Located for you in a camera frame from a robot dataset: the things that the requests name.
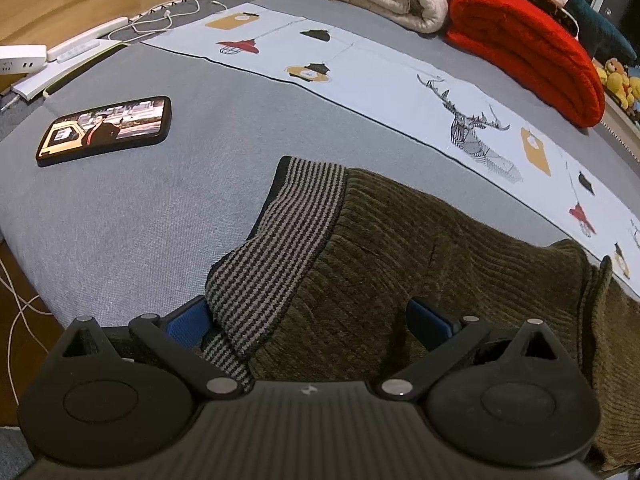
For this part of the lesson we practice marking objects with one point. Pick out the white flat device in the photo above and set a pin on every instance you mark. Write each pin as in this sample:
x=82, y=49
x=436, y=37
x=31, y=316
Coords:
x=55, y=77

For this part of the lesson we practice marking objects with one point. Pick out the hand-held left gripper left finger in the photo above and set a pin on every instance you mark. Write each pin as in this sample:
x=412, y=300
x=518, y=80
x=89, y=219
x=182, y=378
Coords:
x=187, y=322

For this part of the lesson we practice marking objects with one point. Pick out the long white power strip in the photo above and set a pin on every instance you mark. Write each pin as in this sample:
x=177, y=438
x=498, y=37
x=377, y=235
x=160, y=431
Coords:
x=85, y=40

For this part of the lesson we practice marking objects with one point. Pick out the grey printed bed sheet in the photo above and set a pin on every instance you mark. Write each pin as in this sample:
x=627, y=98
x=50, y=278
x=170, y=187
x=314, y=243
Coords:
x=150, y=230

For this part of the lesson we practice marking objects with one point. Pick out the black smartphone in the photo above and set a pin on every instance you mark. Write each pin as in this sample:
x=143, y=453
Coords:
x=102, y=130

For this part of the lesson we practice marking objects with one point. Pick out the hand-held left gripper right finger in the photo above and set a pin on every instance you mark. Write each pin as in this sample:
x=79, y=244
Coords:
x=427, y=322

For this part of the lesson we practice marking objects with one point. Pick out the folded red blanket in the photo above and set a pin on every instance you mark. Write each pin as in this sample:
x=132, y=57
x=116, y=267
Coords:
x=530, y=45

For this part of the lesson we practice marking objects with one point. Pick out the pile of plush toys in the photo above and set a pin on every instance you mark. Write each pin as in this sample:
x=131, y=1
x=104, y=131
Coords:
x=622, y=80

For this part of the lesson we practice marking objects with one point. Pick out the teal pillow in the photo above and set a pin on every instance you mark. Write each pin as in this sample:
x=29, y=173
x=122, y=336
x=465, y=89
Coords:
x=595, y=20

